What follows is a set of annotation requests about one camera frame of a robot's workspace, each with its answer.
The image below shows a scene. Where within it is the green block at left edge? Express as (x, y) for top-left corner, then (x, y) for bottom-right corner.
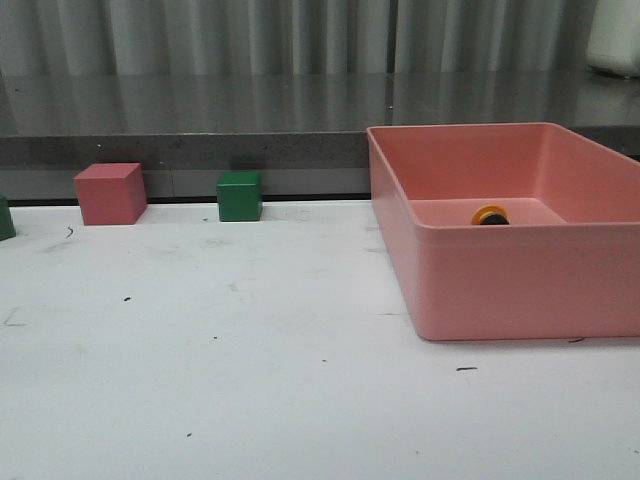
(0, 195), (16, 241)

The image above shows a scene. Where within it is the yellow push button switch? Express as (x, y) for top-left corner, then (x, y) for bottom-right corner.
(471, 204), (510, 226)

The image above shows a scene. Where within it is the pink cube block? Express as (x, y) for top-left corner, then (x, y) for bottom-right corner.
(73, 163), (147, 226)

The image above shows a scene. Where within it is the pink plastic bin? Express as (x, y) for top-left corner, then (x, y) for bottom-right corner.
(367, 123), (639, 341)

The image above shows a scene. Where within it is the green cube block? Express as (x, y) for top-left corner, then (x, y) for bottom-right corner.
(216, 171), (262, 222)

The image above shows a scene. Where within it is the dark stone counter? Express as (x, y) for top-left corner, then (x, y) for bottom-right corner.
(1, 71), (639, 204)

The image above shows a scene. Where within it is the white appliance in background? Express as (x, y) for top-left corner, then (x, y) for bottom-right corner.
(586, 0), (639, 77)

